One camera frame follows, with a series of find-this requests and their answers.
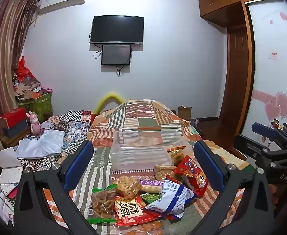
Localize patchwork quilt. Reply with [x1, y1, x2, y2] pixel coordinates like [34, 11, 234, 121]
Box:
[19, 110, 92, 172]

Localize brown paper bag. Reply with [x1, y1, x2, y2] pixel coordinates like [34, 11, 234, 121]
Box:
[178, 105, 192, 121]

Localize red cartoon snack packet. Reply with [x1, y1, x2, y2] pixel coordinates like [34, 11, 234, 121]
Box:
[174, 155, 209, 197]

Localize white air conditioner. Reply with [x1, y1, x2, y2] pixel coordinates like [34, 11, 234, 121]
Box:
[39, 0, 88, 14]

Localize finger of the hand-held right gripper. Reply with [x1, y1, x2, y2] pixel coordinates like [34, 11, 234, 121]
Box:
[251, 122, 287, 150]
[234, 135, 287, 169]

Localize pile of papers and boxes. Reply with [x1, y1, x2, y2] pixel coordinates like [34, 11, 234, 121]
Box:
[13, 75, 52, 101]

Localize orange strip packets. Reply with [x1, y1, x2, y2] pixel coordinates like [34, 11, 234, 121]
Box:
[115, 221, 165, 235]

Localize small black wall monitor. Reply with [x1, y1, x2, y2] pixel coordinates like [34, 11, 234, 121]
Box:
[101, 44, 131, 66]

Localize wooden overhead cabinet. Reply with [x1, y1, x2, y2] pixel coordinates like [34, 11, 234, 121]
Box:
[199, 0, 283, 28]

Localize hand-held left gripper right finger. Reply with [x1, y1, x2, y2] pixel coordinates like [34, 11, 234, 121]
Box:
[190, 141, 275, 235]

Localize yellow foam tube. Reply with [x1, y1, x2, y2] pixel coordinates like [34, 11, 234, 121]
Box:
[95, 92, 124, 114]

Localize open notebook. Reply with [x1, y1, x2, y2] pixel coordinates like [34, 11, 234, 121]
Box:
[0, 166, 24, 185]

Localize wooden door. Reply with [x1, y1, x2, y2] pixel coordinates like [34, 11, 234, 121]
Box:
[219, 28, 251, 123]

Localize amber clear snack packet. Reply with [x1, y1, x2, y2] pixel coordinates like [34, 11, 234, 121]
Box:
[112, 175, 143, 201]

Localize black wall television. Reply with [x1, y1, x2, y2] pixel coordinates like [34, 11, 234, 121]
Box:
[89, 15, 144, 45]

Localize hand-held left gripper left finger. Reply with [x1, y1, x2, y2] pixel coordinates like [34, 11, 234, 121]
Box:
[13, 140, 100, 235]

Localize blue white snack packet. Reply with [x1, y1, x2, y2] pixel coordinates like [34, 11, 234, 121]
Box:
[143, 176, 195, 219]

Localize orange chip packet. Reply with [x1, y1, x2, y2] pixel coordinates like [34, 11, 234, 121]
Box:
[167, 146, 187, 167]

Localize green storage box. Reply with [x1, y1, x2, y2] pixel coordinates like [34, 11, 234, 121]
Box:
[19, 93, 53, 121]

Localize red flat box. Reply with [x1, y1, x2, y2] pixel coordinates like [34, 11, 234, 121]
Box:
[0, 108, 29, 129]

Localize pink toy figure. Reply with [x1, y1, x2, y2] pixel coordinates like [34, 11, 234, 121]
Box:
[26, 111, 42, 136]

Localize clear plastic container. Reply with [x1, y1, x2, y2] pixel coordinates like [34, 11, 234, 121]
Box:
[110, 130, 190, 174]

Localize green banana chip packet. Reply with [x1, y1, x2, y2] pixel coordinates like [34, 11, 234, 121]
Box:
[87, 185, 118, 224]

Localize striped pink curtain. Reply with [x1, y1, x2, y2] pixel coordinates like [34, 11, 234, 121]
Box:
[0, 0, 40, 152]

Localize white cloth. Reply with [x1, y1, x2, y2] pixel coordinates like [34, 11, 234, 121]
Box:
[16, 129, 65, 159]

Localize dark grey flat box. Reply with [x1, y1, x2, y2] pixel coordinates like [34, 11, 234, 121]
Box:
[2, 120, 30, 139]

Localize green pea packet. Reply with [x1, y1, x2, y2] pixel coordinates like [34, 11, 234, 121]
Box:
[140, 193, 161, 205]

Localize red plastic bag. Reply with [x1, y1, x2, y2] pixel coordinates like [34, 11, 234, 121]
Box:
[16, 56, 37, 82]

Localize tan cracker packet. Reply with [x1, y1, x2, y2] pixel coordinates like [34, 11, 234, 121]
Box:
[154, 164, 177, 180]

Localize purple label snack packet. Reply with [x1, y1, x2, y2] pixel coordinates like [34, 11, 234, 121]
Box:
[140, 179, 165, 193]

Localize white wardrobe sliding door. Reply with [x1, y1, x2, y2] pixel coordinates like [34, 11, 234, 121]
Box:
[241, 0, 287, 137]

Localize red packet with white characters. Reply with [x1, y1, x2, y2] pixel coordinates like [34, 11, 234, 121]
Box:
[113, 196, 157, 227]

